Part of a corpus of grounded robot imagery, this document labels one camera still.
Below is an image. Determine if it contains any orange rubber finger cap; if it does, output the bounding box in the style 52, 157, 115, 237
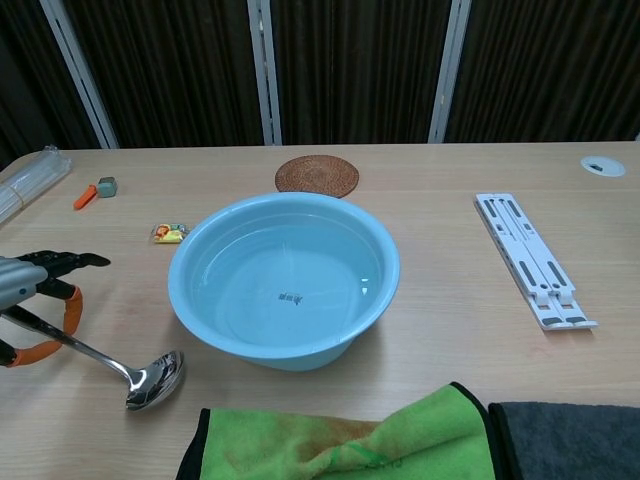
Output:
73, 184, 99, 211

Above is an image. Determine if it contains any grey partition post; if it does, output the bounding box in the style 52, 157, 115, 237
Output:
247, 0, 284, 147
39, 0, 120, 150
428, 0, 474, 145

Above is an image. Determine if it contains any green microfiber cloth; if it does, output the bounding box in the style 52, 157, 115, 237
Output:
178, 381, 496, 480

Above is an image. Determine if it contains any small yellow snack packet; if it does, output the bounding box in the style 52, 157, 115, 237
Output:
152, 223, 192, 245

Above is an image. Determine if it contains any light blue bowl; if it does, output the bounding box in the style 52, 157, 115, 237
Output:
167, 191, 402, 372

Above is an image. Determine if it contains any white table cable grommet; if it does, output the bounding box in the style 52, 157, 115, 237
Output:
579, 155, 627, 177

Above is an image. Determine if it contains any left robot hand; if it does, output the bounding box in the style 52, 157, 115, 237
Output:
0, 252, 111, 369

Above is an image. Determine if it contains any clear plastic straw bundle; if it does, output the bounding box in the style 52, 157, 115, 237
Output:
0, 144, 74, 226

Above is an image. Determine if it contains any silver metal ladle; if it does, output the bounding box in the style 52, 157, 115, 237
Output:
2, 305, 186, 412

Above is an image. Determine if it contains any round woven rattan coaster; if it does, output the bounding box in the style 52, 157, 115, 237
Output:
274, 155, 361, 199

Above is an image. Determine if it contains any dark grey cloth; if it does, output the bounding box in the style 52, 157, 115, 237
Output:
487, 401, 640, 480

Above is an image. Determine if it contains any white folding laptop stand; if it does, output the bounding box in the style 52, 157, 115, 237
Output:
473, 192, 599, 332

